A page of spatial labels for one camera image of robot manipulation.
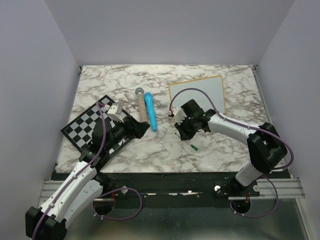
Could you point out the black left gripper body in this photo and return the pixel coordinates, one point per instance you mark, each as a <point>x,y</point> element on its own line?
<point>120,131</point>

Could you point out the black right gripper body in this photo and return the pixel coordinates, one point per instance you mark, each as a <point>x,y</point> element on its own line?
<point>189,124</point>

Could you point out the green whiteboard marker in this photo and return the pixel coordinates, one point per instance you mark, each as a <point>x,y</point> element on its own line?
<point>187,142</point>

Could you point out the yellow framed whiteboard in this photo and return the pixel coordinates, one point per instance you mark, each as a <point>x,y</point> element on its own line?
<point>213,86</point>

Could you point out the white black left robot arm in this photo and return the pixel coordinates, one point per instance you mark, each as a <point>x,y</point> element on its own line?
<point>51,220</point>

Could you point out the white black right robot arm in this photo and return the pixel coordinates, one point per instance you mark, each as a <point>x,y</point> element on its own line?
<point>263,142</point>

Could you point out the blue toy microphone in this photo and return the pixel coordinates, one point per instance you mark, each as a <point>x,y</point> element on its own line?
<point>148,98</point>

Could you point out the black white chessboard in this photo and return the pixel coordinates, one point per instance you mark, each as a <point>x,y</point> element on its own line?
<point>79,131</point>

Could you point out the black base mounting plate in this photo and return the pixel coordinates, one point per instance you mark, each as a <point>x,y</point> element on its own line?
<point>184,181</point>

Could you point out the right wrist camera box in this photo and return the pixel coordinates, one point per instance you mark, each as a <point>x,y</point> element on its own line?
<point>178,115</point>

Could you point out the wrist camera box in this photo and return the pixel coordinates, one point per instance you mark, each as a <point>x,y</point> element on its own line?
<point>114,112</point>
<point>178,115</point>

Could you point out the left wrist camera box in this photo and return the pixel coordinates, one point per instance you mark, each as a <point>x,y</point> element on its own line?
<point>114,112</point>

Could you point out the aluminium frame rail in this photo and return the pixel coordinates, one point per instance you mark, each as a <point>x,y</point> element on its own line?
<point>287,188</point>

